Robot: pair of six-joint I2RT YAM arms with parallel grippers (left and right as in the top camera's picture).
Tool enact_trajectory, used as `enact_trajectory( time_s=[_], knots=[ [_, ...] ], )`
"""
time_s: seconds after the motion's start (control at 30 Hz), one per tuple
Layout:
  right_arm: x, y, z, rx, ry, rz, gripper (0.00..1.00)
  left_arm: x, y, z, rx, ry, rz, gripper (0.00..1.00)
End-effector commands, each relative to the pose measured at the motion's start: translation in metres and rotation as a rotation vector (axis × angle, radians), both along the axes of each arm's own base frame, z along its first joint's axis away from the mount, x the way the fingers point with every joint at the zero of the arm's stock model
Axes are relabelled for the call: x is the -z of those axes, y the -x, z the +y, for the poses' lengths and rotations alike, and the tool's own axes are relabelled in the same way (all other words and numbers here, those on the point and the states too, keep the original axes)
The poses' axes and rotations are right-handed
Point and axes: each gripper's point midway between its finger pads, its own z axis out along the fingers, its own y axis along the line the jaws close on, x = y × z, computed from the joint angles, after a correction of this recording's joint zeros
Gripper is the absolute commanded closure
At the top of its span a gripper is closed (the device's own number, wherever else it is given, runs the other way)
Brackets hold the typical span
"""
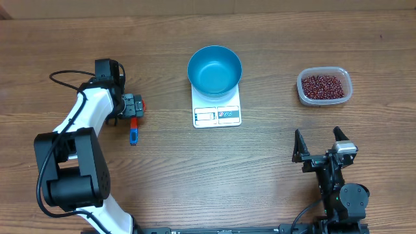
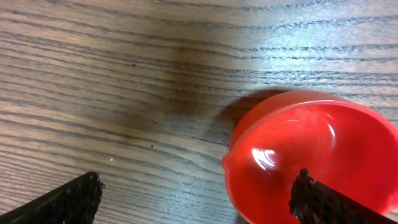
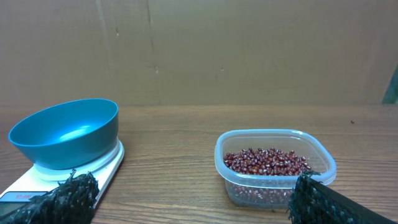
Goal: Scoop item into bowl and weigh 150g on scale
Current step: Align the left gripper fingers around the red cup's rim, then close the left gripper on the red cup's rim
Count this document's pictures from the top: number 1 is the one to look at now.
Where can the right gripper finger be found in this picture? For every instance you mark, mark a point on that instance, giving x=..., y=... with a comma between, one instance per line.
x=300, y=148
x=339, y=135

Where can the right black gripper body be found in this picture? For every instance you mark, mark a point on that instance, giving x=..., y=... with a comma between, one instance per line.
x=326, y=172

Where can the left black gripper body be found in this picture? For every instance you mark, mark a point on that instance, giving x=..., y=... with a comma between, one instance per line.
x=132, y=108

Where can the red measuring scoop blue handle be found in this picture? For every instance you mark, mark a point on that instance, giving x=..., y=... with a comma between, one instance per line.
x=134, y=135

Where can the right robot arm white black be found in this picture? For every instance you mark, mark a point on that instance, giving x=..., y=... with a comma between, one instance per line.
x=344, y=203

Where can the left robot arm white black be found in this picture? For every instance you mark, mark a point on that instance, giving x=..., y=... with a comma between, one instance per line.
x=74, y=178

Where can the white digital kitchen scale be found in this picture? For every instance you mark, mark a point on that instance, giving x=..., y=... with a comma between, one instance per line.
x=210, y=111

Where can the blue plastic bowl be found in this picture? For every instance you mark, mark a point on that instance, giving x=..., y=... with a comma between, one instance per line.
x=214, y=70

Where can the red adzuki beans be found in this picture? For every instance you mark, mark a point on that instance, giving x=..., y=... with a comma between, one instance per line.
x=322, y=87

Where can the clear plastic container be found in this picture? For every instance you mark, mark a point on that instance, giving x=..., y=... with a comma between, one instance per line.
x=340, y=73

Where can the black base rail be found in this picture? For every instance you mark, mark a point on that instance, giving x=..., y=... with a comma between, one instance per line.
x=281, y=229

